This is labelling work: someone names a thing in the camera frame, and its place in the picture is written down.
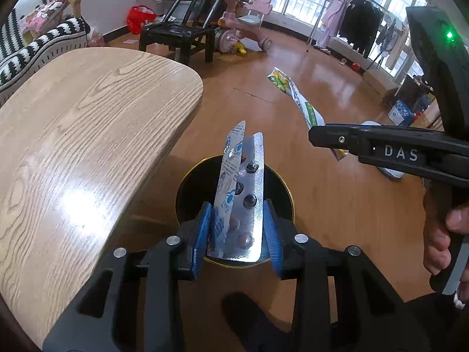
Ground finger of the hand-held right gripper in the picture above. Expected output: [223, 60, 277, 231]
[308, 125, 362, 164]

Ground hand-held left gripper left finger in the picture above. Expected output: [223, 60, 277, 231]
[42, 202, 214, 352]

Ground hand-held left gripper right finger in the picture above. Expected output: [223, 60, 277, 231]
[262, 198, 431, 352]

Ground silver pill blister pack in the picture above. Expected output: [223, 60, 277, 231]
[223, 131, 265, 263]

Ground black gold-rimmed waste bin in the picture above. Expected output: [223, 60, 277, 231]
[175, 155, 295, 267]

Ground green white snack wrapper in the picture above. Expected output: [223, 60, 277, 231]
[267, 67, 349, 163]

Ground person's right hand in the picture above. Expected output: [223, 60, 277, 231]
[422, 190, 469, 276]

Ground blue white carton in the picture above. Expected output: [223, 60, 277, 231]
[388, 99, 415, 126]

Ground pale hanging clothes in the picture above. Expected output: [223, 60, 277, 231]
[374, 18, 410, 70]

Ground white oval floor object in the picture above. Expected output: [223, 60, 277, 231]
[361, 120, 404, 181]

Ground black hanging coat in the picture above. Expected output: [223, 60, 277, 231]
[339, 0, 385, 58]

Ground metal clothes rack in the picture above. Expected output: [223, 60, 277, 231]
[307, 0, 409, 70]

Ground pink hanging garment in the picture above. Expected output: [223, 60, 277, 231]
[316, 0, 350, 48]

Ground pink ride-on toy car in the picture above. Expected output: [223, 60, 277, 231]
[214, 0, 273, 54]

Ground black wooden chair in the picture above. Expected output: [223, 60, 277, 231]
[138, 0, 237, 64]

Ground red plastic bag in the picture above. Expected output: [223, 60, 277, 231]
[126, 5, 157, 35]

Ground pink printed pillow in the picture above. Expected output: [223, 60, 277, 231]
[20, 0, 74, 33]

